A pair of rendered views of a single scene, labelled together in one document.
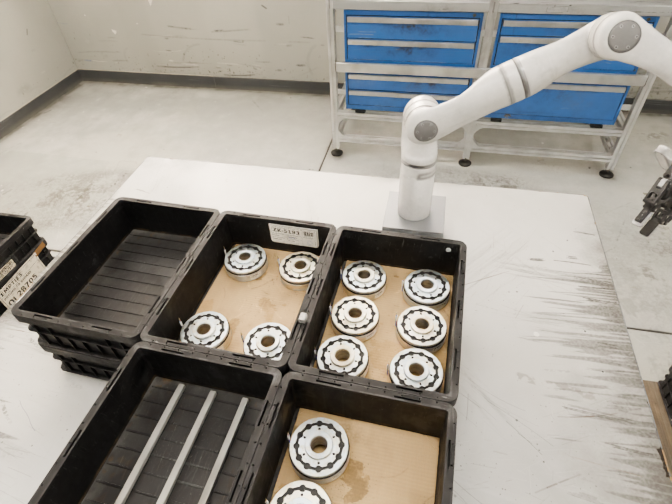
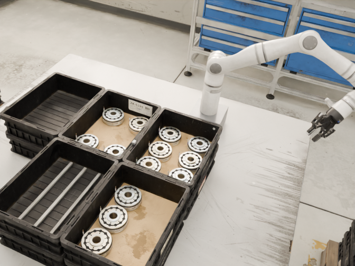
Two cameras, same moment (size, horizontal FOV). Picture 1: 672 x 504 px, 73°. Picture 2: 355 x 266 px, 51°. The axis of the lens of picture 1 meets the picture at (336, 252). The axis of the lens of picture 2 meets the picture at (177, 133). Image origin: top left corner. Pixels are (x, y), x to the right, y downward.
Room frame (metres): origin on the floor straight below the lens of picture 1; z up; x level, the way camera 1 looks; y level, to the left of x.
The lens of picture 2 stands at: (-0.58, -0.15, 1.99)
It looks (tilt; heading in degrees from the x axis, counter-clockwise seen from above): 41 degrees down; 3
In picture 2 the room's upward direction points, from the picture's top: 6 degrees clockwise
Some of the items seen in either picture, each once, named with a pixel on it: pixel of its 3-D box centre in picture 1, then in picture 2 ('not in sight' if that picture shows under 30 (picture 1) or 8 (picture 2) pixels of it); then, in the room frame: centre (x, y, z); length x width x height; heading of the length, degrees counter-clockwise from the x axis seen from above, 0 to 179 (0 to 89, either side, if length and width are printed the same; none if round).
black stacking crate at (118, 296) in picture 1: (135, 274); (57, 111); (0.75, 0.48, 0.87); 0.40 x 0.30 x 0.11; 164
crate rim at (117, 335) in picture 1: (127, 259); (55, 102); (0.75, 0.48, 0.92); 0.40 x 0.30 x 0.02; 164
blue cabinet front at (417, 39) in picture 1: (407, 65); (241, 27); (2.52, -0.46, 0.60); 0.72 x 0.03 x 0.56; 76
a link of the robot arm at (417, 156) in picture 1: (421, 133); (215, 69); (1.01, -0.23, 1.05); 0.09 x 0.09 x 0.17; 86
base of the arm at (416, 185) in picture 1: (416, 186); (211, 96); (1.01, -0.23, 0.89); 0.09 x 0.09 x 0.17; 83
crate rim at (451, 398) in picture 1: (386, 301); (175, 144); (0.58, -0.10, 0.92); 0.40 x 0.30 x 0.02; 164
